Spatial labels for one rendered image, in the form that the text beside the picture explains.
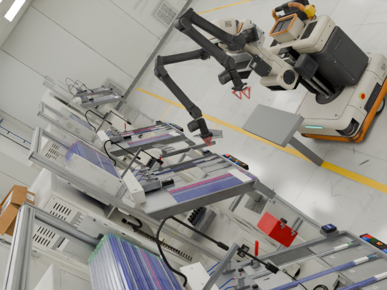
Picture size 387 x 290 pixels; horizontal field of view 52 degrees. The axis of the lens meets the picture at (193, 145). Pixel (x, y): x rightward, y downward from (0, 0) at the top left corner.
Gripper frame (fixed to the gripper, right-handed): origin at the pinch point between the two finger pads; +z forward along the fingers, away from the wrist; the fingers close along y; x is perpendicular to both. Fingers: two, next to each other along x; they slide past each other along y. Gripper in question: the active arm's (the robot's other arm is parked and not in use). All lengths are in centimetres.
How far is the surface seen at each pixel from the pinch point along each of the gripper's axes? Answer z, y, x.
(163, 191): 7, 21, -45
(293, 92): 23, -92, 131
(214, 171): 14.3, 11.9, -6.8
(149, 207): 5, 37, -59
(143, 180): -1, 8, -53
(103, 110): 45, -597, -11
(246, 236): 48, 48, -13
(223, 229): 46, 31, -20
